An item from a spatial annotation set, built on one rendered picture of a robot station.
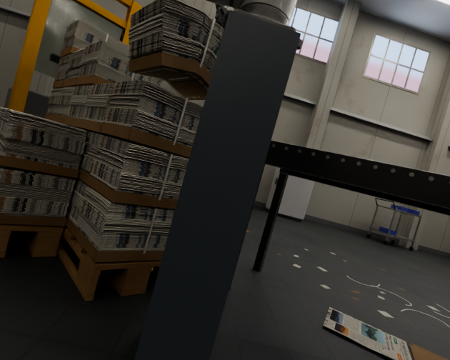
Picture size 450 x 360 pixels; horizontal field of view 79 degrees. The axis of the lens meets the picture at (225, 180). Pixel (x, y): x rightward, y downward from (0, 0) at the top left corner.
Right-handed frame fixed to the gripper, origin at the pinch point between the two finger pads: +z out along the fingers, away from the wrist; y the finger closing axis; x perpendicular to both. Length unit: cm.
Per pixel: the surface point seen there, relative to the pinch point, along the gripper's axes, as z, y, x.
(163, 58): 17.7, 32.9, -14.1
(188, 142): -2, 59, -10
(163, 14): 20.3, 19.1, -13.6
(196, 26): 7.0, 16.7, -13.6
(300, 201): -425, 118, 181
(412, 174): -63, 55, -77
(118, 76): 10, 32, 47
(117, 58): 12, 23, 47
